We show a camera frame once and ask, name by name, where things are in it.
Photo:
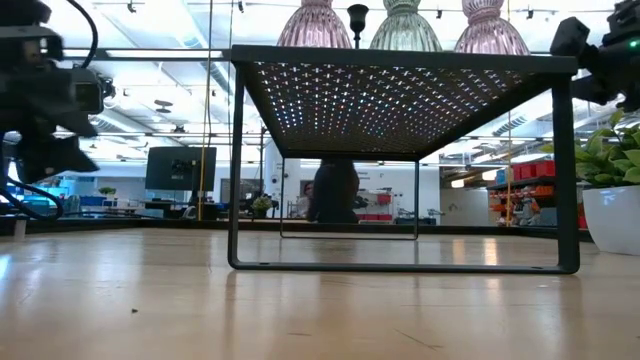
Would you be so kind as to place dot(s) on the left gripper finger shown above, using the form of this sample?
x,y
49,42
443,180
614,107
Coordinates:
x,y
65,127
55,160

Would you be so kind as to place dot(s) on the pink ribbed glass candle holder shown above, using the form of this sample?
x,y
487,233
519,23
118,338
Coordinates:
x,y
490,35
315,30

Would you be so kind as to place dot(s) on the green ribbed glass candle holder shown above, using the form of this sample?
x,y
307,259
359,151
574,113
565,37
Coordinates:
x,y
405,32

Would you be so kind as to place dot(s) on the tall black candlestick holder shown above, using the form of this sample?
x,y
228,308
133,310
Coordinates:
x,y
358,14

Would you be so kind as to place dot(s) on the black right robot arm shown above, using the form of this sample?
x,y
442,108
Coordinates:
x,y
627,17

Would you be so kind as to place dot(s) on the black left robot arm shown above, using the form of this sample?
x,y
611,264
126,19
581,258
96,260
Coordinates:
x,y
20,12

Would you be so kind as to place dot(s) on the black computer monitor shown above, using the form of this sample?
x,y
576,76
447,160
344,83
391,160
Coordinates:
x,y
160,160

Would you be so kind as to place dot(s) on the storage rack with red bins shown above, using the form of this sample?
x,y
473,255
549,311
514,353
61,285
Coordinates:
x,y
535,170

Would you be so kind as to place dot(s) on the yellow vertical pole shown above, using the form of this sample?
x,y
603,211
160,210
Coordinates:
x,y
202,175

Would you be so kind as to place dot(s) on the green plant in white pot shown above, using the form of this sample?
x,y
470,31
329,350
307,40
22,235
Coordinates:
x,y
612,220

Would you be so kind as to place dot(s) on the small potted plant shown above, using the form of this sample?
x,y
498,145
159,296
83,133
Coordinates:
x,y
261,205

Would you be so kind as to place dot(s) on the black perforated metal shelf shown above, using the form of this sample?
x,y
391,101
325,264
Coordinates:
x,y
400,56

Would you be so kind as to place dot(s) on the red storage bins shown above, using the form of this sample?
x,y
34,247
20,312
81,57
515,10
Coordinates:
x,y
384,198

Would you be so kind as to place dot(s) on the person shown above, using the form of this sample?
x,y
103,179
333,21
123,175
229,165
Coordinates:
x,y
335,192

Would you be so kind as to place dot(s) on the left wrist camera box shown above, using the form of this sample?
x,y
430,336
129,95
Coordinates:
x,y
87,97

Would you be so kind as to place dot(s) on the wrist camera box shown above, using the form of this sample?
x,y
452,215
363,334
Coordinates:
x,y
570,36
87,97

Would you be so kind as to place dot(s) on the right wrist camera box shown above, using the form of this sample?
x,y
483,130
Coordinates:
x,y
570,36

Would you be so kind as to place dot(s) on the black aluminium table frame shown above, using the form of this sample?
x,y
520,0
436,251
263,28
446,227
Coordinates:
x,y
150,225

